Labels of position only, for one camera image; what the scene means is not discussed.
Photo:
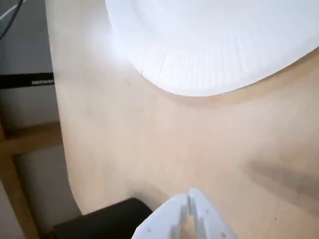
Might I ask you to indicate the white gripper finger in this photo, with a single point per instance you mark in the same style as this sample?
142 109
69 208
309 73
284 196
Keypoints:
214 224
159 221

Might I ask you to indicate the black pot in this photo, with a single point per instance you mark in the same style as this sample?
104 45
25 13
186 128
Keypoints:
99 221

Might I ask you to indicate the white paper plate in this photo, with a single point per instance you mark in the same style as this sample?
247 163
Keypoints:
199 37

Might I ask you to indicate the black Neewer stand bar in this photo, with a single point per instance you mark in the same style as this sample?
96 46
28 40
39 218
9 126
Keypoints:
20 81

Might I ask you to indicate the wooden frame furniture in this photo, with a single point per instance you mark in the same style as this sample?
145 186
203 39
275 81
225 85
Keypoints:
32 139

